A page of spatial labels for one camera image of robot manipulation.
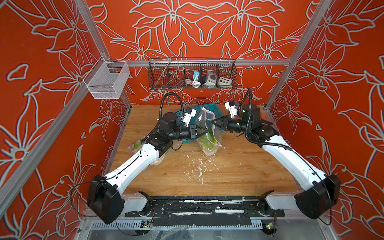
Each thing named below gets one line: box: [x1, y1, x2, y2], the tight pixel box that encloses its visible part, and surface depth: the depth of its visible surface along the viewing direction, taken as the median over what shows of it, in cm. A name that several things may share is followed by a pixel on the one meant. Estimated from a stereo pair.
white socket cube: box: [219, 77, 233, 86], surface depth 96 cm
